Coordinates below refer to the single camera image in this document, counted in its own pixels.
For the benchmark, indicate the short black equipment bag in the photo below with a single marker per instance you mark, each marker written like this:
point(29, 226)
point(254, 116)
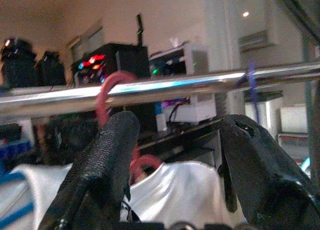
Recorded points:
point(51, 70)

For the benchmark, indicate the tall black equipment bag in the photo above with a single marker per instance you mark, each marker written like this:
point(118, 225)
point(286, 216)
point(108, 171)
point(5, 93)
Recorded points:
point(17, 65)

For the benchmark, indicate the grey sliding glass door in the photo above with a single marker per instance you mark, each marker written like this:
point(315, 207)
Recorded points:
point(220, 28)

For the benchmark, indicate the blue plastic hanger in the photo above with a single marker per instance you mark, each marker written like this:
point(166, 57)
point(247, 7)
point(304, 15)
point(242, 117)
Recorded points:
point(15, 213)

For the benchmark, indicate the pink plastic hanger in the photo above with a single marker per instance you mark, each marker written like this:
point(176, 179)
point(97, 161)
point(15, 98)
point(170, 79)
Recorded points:
point(101, 107)

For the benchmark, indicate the round ceiling light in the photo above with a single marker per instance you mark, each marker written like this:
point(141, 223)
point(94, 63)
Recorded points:
point(245, 14)

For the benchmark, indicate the thin white shirt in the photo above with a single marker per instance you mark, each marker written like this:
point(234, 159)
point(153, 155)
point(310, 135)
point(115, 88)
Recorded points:
point(42, 185)

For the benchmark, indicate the black computer with coloured lights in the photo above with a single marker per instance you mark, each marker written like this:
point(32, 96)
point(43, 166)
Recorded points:
point(130, 60)

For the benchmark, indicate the chrome and black clothes rack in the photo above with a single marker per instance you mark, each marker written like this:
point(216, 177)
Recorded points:
point(160, 89)

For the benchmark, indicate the black desk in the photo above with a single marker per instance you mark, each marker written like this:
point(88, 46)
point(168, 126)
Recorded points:
point(185, 140)

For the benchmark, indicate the dark grey curtain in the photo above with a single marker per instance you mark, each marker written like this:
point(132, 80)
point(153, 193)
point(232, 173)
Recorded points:
point(300, 5)

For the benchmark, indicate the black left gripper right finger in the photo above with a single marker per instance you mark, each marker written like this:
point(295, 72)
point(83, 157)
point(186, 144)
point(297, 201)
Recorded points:
point(262, 170)

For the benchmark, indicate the black antenna green light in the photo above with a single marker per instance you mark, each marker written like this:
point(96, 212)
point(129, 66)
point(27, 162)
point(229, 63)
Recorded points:
point(139, 28)

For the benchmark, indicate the blue carton box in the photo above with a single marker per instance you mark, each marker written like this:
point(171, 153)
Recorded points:
point(12, 150)

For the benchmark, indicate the white short sleeve shirt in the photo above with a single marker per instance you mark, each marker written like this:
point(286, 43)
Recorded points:
point(180, 190)

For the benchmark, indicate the white desktop device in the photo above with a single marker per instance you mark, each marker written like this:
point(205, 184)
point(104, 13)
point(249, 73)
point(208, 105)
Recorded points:
point(197, 63)

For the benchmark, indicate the small white bottle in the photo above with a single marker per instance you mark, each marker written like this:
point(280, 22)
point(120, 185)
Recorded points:
point(161, 120)

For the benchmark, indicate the purple plastic hanger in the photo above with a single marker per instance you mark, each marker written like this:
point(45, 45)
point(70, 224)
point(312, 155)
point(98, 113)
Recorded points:
point(252, 80)

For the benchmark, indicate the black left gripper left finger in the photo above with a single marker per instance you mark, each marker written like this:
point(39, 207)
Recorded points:
point(105, 160)

